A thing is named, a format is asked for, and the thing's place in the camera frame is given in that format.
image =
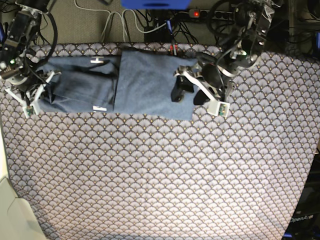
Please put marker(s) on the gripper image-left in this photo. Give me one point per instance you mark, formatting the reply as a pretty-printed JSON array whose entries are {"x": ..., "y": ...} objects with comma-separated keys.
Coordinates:
[{"x": 22, "y": 73}]

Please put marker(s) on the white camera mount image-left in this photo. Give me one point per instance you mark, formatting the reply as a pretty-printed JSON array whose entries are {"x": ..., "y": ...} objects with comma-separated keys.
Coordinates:
[{"x": 30, "y": 102}]

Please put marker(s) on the black OpenArm base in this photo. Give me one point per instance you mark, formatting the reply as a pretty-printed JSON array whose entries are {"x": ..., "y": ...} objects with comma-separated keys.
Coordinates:
[{"x": 305, "y": 222}]

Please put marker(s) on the blue box overhead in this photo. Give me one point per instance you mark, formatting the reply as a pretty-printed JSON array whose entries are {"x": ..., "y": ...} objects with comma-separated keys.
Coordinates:
[{"x": 155, "y": 4}]

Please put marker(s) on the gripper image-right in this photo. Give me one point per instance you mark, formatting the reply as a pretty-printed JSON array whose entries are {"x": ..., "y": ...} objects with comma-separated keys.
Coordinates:
[{"x": 215, "y": 75}]

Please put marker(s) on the black power strip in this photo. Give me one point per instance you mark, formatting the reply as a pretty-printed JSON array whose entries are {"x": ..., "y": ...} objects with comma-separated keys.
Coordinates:
[{"x": 217, "y": 15}]

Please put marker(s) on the red black clamp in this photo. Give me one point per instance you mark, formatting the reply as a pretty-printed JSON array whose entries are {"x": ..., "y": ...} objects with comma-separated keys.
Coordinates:
[{"x": 173, "y": 49}]

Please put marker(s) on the blue grey T-shirt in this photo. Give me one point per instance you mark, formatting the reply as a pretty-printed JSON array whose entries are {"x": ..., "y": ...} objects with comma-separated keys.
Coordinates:
[{"x": 135, "y": 82}]

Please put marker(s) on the fan patterned table cloth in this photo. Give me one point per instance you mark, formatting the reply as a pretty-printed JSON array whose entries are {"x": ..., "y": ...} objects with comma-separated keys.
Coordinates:
[{"x": 103, "y": 176}]

